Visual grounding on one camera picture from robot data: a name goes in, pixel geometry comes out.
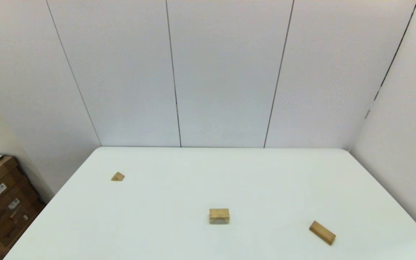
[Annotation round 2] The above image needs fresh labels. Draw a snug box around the arched wooden building block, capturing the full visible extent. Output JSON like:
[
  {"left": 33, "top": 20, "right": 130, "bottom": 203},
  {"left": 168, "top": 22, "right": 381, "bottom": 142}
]
[{"left": 209, "top": 208, "right": 230, "bottom": 225}]

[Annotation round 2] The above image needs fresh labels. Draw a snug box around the rectangular wooden building block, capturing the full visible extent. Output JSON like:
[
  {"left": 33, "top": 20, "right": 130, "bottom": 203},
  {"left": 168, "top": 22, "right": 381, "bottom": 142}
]
[{"left": 309, "top": 221, "right": 337, "bottom": 246}]

